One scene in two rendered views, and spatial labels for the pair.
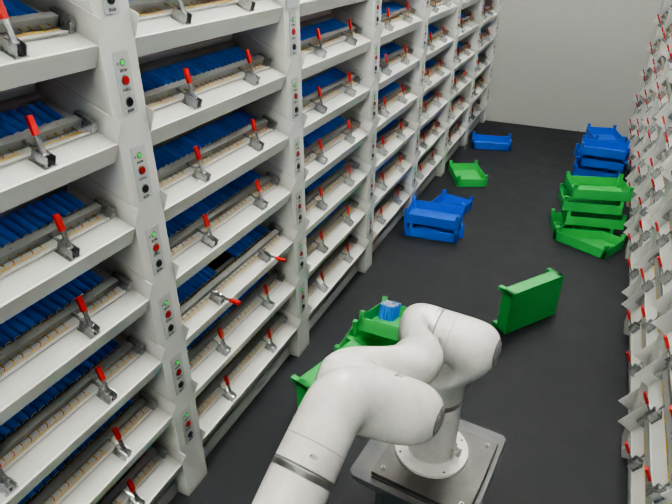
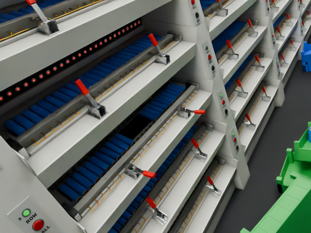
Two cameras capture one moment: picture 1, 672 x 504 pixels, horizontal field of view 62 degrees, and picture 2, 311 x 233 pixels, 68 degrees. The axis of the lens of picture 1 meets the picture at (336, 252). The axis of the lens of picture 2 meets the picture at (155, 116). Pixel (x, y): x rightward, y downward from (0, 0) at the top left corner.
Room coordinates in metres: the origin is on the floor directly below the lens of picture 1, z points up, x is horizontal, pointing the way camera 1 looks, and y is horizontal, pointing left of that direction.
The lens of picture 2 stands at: (0.95, 0.03, 0.90)
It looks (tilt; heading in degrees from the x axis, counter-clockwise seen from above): 26 degrees down; 25
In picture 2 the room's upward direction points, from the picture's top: 25 degrees counter-clockwise
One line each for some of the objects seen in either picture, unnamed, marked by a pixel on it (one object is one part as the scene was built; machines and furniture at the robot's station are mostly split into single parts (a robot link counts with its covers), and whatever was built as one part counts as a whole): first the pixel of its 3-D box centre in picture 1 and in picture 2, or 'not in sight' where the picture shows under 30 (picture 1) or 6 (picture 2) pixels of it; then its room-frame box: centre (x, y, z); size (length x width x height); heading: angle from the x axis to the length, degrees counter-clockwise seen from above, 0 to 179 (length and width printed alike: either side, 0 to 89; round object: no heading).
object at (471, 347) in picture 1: (456, 361); not in sight; (1.00, -0.28, 0.61); 0.19 x 0.12 x 0.24; 60
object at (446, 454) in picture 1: (434, 422); not in sight; (1.02, -0.25, 0.39); 0.19 x 0.19 x 0.18
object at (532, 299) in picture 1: (527, 300); not in sight; (1.99, -0.82, 0.10); 0.30 x 0.08 x 0.20; 120
